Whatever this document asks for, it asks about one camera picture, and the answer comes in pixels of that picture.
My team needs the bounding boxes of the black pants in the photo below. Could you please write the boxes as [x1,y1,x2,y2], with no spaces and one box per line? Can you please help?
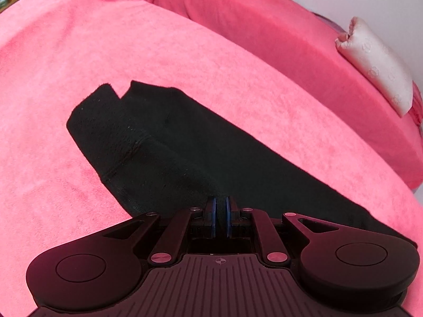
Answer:
[67,81,400,236]

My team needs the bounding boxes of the red-pink covered bed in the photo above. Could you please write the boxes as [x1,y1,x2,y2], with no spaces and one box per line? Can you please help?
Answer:
[146,0,422,189]

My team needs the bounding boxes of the white embossed pillow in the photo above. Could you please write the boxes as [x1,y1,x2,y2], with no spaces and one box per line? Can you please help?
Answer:
[335,16,414,117]

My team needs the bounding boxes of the folded red-pink blanket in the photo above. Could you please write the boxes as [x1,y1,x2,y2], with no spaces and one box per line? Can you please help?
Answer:
[409,82,423,133]

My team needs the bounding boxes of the light pink bed blanket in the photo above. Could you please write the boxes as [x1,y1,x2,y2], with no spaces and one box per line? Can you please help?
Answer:
[1,0,422,316]

